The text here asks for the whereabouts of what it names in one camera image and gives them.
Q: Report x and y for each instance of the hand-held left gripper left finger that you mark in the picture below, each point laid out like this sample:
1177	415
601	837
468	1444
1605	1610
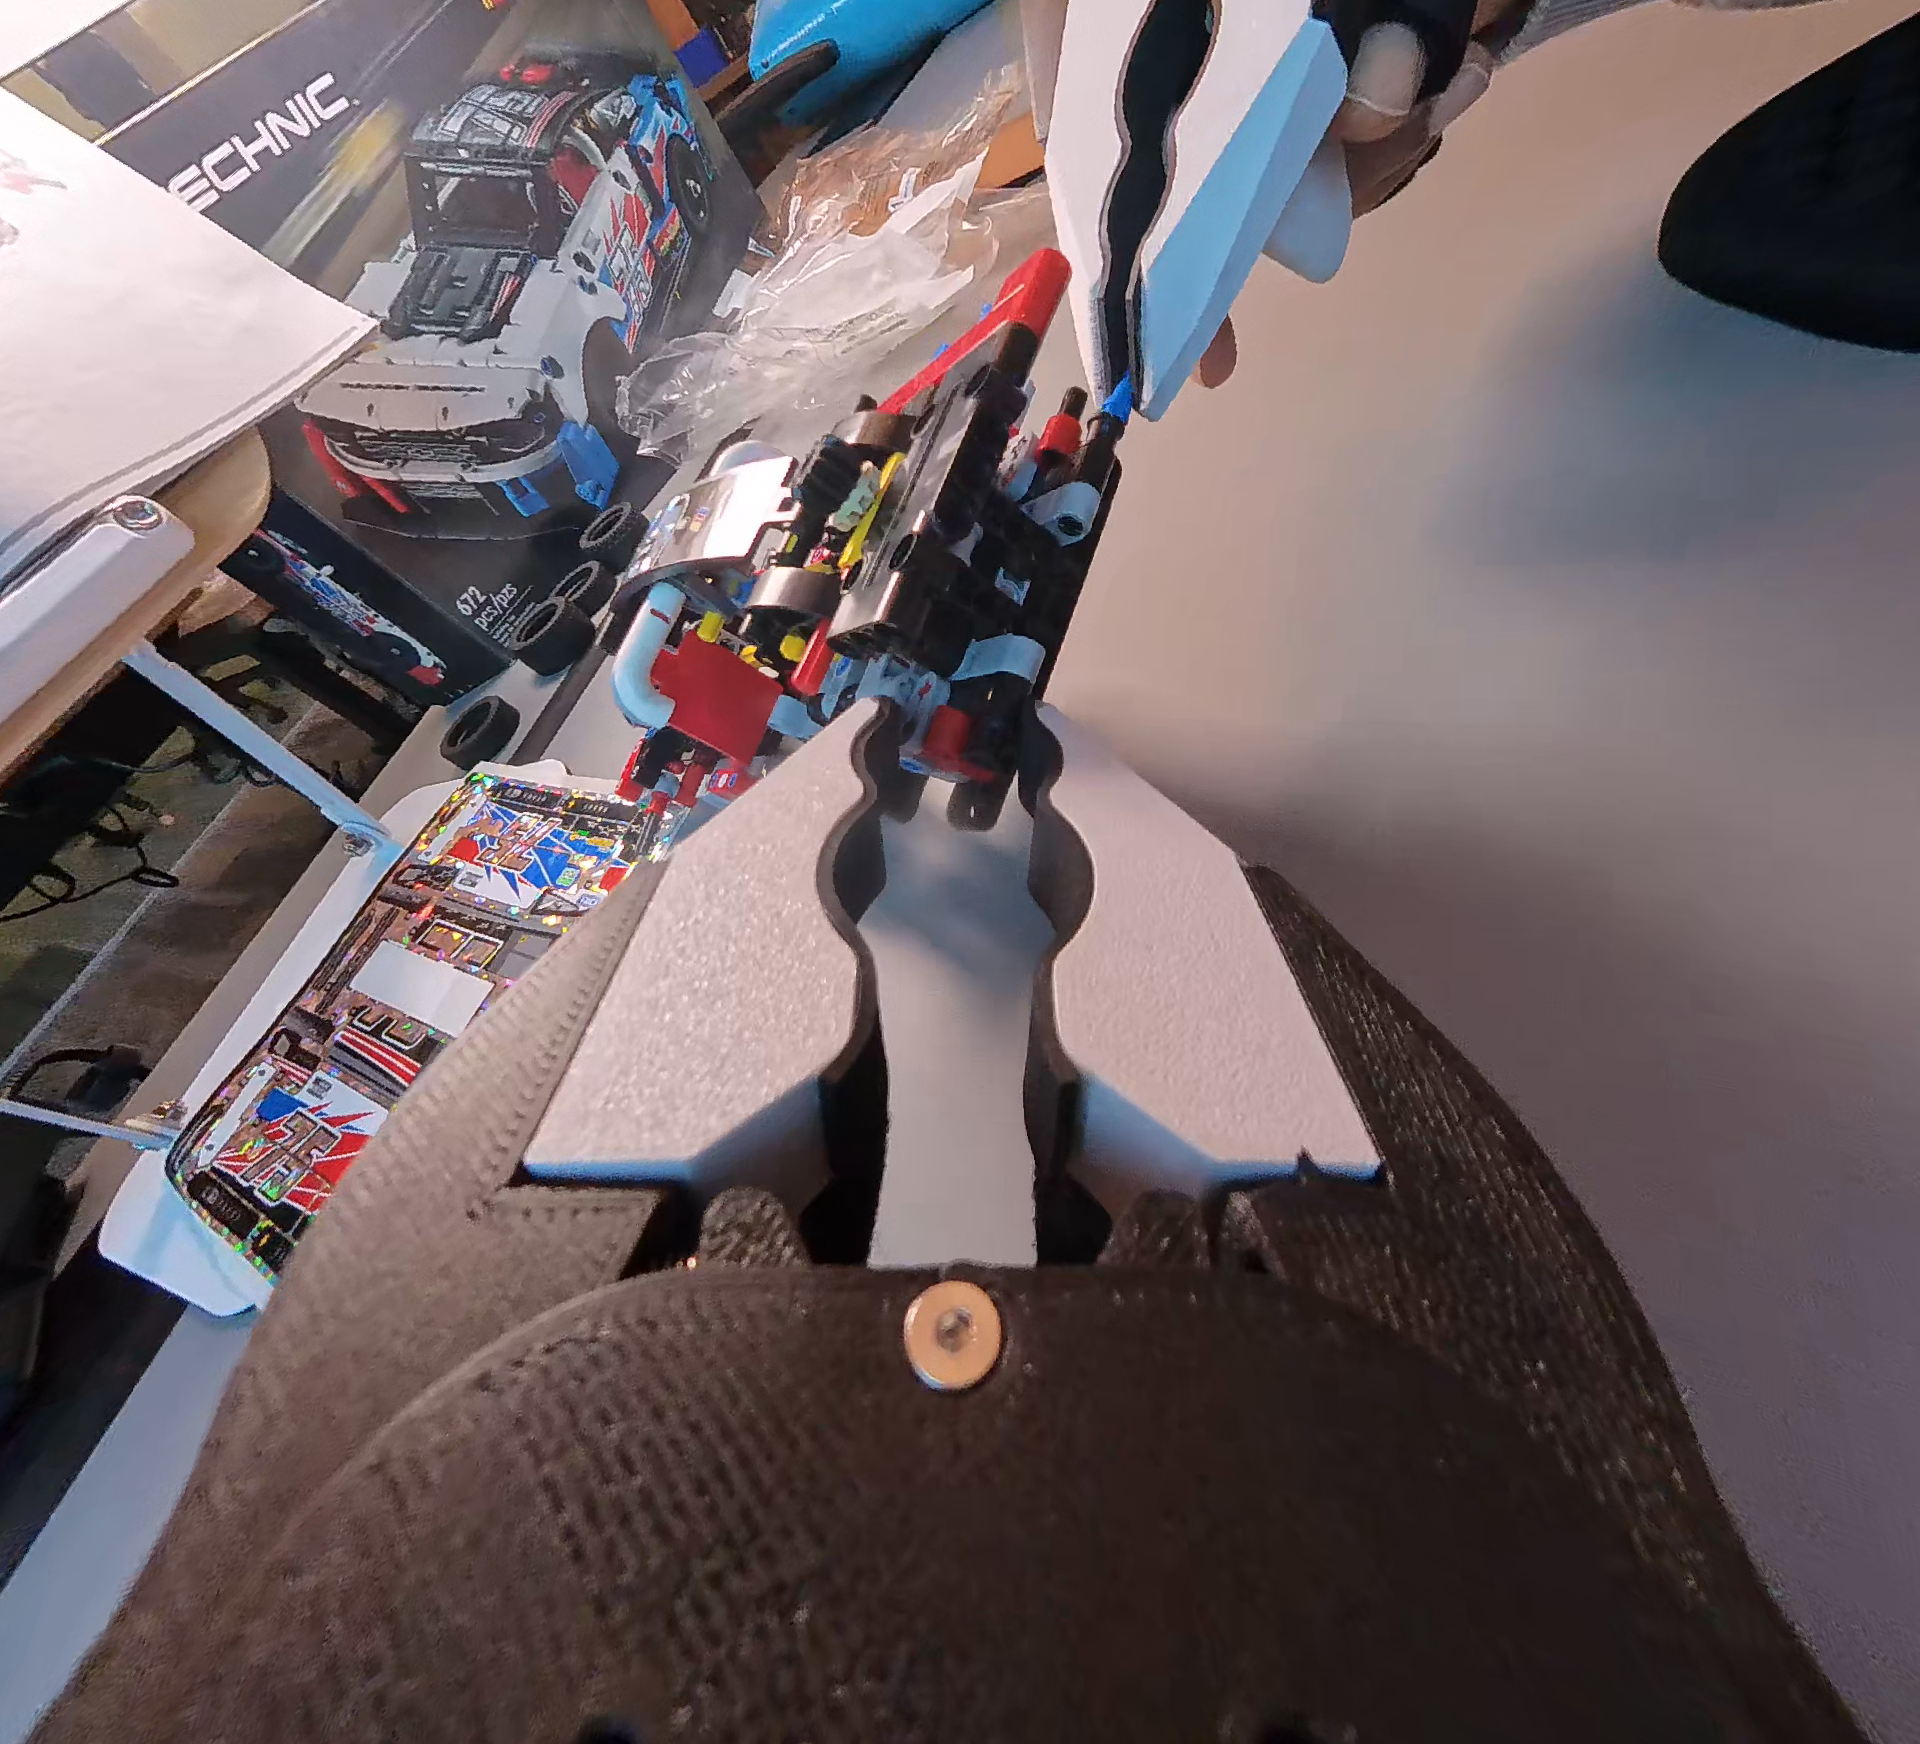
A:
689	1024

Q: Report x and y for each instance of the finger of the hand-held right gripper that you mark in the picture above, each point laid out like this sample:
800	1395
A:
1094	95
1260	124

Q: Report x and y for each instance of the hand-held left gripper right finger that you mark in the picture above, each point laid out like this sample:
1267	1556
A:
1199	1024

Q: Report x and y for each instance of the lego car model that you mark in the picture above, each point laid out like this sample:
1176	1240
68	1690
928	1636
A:
931	545

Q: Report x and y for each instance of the black rubber lego tyre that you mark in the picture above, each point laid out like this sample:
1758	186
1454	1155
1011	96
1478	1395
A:
556	635
580	585
480	729
612	531

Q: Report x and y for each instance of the black lego set box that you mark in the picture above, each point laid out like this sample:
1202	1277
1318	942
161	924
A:
375	79

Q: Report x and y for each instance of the holographic sticker sheet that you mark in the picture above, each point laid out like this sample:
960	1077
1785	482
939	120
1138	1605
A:
390	994

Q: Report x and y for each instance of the clear plastic bags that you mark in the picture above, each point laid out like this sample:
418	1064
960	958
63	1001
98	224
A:
840	303

